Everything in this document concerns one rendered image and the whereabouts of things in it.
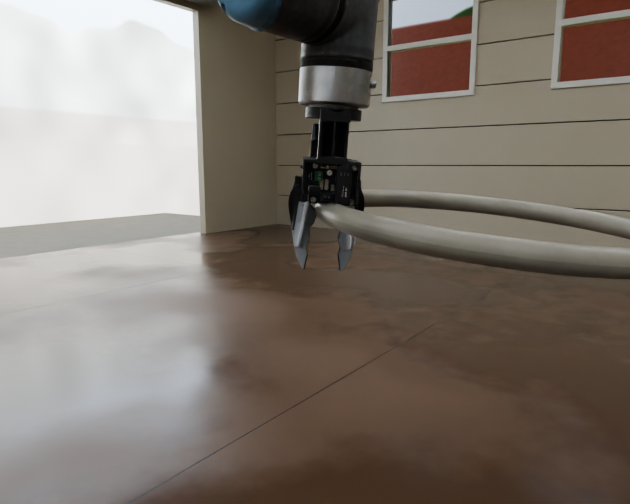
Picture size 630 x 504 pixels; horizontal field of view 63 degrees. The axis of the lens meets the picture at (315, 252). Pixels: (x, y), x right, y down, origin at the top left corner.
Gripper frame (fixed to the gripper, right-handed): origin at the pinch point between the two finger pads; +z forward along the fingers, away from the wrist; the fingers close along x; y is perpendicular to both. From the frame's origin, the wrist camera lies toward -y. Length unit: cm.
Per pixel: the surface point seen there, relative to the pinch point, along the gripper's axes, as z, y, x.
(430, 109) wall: -63, -651, 168
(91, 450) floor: 98, -97, -72
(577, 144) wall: -28, -534, 315
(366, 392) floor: 93, -142, 32
